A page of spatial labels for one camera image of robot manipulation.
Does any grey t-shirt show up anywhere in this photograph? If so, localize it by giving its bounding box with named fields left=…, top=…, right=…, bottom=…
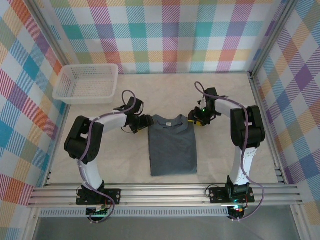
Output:
left=147, top=113, right=199, bottom=178

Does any white plastic mesh basket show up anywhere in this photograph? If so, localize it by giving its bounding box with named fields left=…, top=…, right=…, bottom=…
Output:
left=51, top=63, right=120, bottom=105

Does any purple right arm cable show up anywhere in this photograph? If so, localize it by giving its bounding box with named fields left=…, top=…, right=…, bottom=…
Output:
left=194, top=81, right=266, bottom=222

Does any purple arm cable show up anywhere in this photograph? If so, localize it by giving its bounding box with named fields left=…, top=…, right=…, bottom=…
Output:
left=194, top=81, right=266, bottom=222
left=77, top=90, right=141, bottom=224

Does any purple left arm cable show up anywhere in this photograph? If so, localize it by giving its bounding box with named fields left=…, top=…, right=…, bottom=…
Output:
left=77, top=90, right=141, bottom=224

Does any aluminium mounting rail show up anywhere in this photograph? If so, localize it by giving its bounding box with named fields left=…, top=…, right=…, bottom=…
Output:
left=26, top=183, right=305, bottom=208

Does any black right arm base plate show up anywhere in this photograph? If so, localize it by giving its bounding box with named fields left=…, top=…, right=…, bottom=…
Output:
left=208, top=186, right=256, bottom=204

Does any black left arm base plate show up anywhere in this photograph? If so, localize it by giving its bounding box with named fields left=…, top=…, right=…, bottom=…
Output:
left=76, top=188, right=122, bottom=206

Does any grey slotted cable duct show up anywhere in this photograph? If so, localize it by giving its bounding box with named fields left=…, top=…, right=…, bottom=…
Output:
left=39, top=208, right=231, bottom=218

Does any aluminium frame post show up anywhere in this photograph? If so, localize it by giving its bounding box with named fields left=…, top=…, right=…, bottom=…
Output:
left=249, top=0, right=301, bottom=77
left=24, top=0, right=73, bottom=68

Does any aluminium frame leg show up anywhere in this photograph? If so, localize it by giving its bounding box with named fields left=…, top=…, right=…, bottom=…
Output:
left=23, top=207, right=42, bottom=240
left=291, top=206, right=310, bottom=240

